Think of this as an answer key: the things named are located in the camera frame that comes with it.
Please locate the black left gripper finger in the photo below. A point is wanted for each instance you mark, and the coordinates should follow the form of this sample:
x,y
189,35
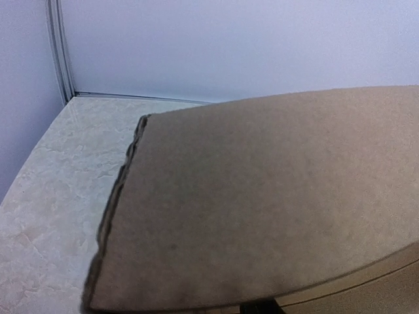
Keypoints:
x,y
266,306

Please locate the brown cardboard box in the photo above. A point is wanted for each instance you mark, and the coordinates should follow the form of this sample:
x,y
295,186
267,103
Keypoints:
x,y
309,198

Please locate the left aluminium frame post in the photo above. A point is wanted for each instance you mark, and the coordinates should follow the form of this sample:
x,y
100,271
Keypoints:
x,y
59,49

